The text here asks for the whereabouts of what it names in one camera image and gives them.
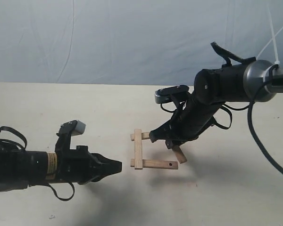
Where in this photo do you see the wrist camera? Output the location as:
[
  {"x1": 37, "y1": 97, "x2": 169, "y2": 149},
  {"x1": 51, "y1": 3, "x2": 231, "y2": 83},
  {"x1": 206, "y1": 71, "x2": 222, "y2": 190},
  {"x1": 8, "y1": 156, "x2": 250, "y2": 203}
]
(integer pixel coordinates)
[
  {"x1": 56, "y1": 120, "x2": 87, "y2": 151},
  {"x1": 154, "y1": 85, "x2": 189, "y2": 104}
]

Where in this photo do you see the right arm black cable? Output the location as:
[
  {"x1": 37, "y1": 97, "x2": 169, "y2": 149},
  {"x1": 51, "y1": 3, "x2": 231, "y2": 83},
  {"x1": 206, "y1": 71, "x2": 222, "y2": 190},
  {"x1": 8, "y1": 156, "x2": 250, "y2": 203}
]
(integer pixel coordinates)
[{"x1": 160, "y1": 41, "x2": 283, "y2": 182}]

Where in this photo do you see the thin wooden stick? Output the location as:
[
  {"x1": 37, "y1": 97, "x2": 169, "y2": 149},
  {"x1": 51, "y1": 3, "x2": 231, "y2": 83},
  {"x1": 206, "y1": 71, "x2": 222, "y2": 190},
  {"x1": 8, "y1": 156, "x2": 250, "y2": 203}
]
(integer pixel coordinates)
[{"x1": 172, "y1": 145, "x2": 187, "y2": 164}]

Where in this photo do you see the white zip tie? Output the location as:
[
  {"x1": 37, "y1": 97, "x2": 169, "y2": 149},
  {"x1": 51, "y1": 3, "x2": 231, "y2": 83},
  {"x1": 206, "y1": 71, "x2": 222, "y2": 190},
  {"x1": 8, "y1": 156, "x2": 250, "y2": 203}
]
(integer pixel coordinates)
[{"x1": 256, "y1": 6, "x2": 283, "y2": 65}]

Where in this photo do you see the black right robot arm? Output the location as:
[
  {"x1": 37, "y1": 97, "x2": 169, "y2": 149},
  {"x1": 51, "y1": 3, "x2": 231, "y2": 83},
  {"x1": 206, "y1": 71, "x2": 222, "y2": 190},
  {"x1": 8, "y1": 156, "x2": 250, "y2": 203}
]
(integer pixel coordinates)
[{"x1": 149, "y1": 60, "x2": 283, "y2": 149}]

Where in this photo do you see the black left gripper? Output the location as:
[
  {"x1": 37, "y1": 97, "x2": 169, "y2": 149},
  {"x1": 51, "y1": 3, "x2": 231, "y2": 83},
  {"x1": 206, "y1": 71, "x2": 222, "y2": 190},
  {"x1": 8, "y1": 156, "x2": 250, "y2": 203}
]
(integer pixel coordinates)
[{"x1": 54, "y1": 146, "x2": 122, "y2": 185}]

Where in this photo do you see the wooden stick with holes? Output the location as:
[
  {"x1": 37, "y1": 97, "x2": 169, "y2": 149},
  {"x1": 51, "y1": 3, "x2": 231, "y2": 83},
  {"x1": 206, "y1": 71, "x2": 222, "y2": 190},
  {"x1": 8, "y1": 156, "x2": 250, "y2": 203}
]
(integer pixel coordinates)
[{"x1": 130, "y1": 159, "x2": 179, "y2": 170}]

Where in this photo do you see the wooden crossbar stick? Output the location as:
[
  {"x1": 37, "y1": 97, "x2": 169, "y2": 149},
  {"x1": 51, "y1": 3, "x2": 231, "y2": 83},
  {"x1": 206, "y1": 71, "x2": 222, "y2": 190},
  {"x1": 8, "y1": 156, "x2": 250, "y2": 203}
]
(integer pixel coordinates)
[{"x1": 130, "y1": 132, "x2": 150, "y2": 141}]

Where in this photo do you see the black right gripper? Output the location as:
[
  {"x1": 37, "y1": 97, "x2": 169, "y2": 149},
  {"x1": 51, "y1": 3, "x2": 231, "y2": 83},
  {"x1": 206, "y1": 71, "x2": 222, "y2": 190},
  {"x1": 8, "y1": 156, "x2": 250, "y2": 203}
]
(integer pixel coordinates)
[{"x1": 150, "y1": 113, "x2": 203, "y2": 149}]

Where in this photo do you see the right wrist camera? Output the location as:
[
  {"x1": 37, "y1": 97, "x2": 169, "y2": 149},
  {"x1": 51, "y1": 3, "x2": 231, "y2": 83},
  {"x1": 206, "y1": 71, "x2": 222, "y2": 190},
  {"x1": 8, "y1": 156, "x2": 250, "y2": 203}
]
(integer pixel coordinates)
[{"x1": 154, "y1": 85, "x2": 189, "y2": 104}]

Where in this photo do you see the grey backdrop cloth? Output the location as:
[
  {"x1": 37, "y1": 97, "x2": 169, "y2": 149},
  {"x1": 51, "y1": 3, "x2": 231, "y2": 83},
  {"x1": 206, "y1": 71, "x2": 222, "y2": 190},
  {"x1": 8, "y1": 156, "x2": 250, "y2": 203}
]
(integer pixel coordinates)
[{"x1": 0, "y1": 0, "x2": 283, "y2": 85}]

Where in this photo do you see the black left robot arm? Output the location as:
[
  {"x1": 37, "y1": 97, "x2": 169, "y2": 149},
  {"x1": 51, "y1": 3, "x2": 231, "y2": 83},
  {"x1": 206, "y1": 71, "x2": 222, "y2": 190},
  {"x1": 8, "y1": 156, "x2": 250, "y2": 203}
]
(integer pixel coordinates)
[{"x1": 0, "y1": 139, "x2": 122, "y2": 192}]

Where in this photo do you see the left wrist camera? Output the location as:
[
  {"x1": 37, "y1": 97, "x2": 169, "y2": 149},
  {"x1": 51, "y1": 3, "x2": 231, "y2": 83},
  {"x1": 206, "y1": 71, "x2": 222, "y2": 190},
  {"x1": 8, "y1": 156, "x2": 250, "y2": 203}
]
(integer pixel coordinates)
[{"x1": 56, "y1": 120, "x2": 87, "y2": 151}]

